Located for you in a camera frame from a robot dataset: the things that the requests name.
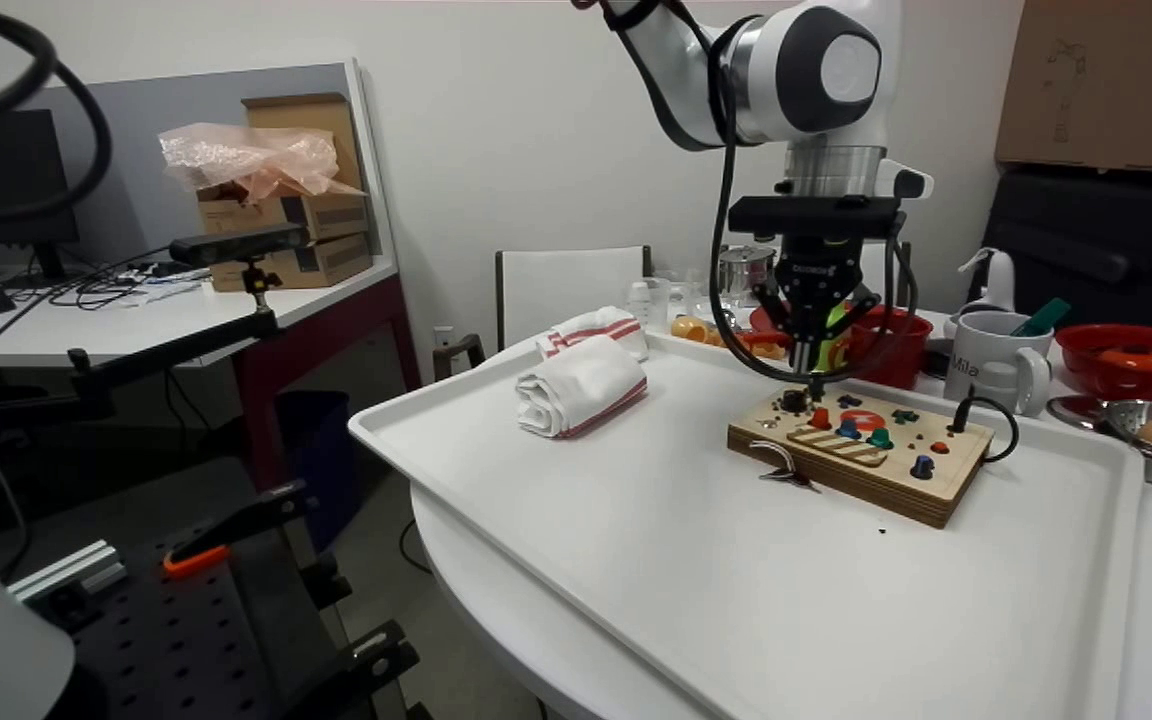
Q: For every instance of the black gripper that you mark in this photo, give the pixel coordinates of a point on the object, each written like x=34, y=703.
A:
x=817, y=286

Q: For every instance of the wooden busy board with switches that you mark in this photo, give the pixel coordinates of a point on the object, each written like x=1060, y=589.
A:
x=924, y=498

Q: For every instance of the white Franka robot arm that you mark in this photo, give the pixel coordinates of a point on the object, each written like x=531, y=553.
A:
x=791, y=72

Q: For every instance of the shallow red plastic bowl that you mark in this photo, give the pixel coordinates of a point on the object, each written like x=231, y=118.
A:
x=767, y=324

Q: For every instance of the red plastic cup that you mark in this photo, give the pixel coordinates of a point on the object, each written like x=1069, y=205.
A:
x=897, y=354

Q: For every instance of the orange food pieces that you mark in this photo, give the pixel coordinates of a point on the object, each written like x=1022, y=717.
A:
x=688, y=328

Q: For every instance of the clear plastic bottle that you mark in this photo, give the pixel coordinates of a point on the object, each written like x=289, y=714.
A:
x=650, y=307

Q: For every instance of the white mug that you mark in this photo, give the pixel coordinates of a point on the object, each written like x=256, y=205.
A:
x=994, y=362

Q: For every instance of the white kettle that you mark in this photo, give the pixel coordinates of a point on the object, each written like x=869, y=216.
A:
x=998, y=281

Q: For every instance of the folded white red-striped towel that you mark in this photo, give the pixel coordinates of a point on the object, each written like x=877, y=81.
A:
x=596, y=324

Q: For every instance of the large white plastic tray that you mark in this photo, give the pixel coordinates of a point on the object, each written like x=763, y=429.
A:
x=681, y=563

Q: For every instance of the rolled white towel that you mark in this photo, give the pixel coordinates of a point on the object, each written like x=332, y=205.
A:
x=577, y=386

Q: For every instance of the white chair back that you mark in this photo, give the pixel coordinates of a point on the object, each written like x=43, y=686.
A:
x=561, y=286

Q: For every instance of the black couch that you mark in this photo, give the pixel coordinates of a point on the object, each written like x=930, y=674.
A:
x=1096, y=244

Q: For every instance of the wide red bowl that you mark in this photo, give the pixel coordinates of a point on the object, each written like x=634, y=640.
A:
x=1137, y=362

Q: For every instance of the brown cardboard sheet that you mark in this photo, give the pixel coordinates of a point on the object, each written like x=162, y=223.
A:
x=1110, y=81

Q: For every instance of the stacked cardboard boxes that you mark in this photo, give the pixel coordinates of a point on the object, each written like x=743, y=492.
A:
x=321, y=225

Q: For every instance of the crumpled pink plastic bag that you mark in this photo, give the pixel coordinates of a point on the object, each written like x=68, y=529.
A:
x=249, y=158

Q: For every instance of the black clamp with orange tip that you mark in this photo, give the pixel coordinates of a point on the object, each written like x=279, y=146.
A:
x=221, y=534

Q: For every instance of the white desk with red legs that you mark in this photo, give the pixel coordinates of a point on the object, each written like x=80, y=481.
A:
x=136, y=324

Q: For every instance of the grey partition panel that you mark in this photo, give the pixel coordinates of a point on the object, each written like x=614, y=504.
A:
x=149, y=160

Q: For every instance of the black perforated breadboard table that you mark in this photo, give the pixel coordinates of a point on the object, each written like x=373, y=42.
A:
x=162, y=652

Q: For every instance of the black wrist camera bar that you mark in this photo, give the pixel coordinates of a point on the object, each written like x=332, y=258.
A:
x=817, y=216

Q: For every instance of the black stereo camera bar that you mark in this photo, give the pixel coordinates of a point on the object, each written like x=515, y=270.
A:
x=239, y=244

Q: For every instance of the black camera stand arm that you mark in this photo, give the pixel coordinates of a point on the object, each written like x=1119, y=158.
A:
x=189, y=344

